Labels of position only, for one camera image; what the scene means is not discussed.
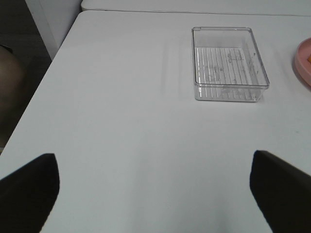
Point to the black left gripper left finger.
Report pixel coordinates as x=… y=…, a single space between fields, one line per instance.
x=28 y=195

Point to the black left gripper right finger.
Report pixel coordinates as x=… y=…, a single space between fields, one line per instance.
x=282 y=193

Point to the brown object beside table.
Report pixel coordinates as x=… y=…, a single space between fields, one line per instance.
x=12 y=77

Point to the clear plastic ingredient tray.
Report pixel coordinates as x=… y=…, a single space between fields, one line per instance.
x=227 y=65

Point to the pink round plate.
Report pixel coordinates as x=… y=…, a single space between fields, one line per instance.
x=301 y=63

